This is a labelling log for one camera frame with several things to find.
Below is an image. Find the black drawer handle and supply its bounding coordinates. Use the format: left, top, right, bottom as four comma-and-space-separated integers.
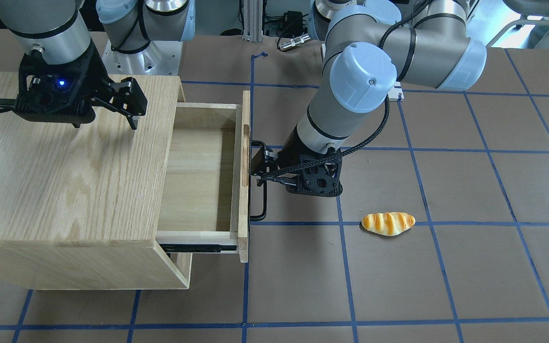
249, 141, 269, 222

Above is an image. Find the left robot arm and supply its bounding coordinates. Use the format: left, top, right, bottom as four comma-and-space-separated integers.
251, 0, 487, 197

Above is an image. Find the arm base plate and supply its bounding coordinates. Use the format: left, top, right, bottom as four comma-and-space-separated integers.
102, 41, 183, 76

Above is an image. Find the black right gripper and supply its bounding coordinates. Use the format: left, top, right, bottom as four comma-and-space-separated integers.
76, 48, 148, 130

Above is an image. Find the wooden drawer cabinet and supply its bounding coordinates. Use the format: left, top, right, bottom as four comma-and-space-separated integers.
0, 76, 191, 290

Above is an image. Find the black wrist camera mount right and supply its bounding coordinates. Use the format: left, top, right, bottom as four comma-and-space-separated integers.
12, 50, 96, 128

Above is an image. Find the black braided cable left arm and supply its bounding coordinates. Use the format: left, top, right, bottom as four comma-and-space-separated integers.
255, 0, 435, 184

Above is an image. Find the toy bread loaf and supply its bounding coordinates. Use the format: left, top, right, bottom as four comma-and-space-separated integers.
360, 212, 416, 237

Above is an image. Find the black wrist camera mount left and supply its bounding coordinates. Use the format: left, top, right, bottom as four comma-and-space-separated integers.
285, 158, 343, 197

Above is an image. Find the wooden drawer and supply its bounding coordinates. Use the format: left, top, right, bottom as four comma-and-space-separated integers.
155, 91, 251, 263

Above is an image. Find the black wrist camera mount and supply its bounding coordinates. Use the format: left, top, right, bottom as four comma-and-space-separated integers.
285, 158, 343, 197
12, 50, 96, 128

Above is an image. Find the black drawer slide rail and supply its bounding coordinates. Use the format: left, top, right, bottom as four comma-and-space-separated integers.
160, 244, 237, 253

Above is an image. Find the aluminium frame post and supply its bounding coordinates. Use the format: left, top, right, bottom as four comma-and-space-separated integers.
241, 0, 265, 44

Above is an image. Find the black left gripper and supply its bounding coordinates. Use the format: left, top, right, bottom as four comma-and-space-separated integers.
251, 130, 330, 187

